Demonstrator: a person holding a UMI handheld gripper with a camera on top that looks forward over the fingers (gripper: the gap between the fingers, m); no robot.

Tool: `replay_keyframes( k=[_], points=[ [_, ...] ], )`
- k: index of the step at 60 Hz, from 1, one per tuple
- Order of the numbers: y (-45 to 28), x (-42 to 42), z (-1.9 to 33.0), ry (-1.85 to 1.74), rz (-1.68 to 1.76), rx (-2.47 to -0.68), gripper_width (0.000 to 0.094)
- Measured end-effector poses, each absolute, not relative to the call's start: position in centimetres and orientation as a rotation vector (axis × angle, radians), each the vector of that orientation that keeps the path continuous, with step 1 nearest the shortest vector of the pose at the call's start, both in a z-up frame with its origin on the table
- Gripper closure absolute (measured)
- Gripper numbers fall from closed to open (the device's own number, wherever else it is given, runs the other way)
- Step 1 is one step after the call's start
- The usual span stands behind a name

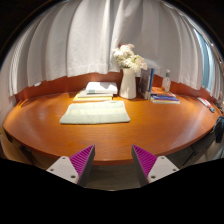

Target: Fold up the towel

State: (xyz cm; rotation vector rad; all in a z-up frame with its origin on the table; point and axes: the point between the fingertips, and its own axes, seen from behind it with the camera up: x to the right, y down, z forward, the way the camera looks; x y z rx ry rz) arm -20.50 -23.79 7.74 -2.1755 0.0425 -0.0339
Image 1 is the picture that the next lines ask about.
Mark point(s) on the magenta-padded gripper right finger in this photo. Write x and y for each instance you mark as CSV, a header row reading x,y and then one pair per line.
x,y
161,166

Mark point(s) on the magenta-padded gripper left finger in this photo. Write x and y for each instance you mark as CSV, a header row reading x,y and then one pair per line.
x,y
64,167

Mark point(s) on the pale green towel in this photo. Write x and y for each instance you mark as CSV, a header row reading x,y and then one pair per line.
x,y
95,113

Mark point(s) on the blue flat book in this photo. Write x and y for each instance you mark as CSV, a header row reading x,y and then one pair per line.
x,y
165,99

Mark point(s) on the yellow book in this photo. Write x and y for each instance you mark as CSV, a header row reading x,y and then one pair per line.
x,y
90,99

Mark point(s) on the grey book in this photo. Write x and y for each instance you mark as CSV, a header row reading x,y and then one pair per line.
x,y
83,94

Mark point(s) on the small black object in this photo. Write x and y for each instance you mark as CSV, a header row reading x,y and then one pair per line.
x,y
212,109

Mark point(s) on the orange flat book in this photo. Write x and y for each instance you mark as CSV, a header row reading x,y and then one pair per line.
x,y
158,90

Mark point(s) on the red and white booklet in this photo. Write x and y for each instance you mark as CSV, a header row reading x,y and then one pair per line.
x,y
203,101

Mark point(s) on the clear plastic bottle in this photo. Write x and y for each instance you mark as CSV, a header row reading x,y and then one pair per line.
x,y
166,83

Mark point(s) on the blue upright book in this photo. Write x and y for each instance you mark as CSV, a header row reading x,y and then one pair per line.
x,y
151,81

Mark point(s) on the dark upright book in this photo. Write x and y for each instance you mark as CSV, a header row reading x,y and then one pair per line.
x,y
144,81

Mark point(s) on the white ceramic vase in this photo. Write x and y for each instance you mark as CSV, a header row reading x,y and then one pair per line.
x,y
128,85

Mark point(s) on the white book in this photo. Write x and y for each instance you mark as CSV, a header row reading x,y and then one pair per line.
x,y
101,87

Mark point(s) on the white flower bouquet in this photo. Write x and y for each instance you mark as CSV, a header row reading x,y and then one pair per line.
x,y
128,58

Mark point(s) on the window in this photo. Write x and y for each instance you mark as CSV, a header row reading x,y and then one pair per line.
x,y
205,61

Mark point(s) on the white curtain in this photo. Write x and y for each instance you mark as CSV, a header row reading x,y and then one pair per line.
x,y
83,36

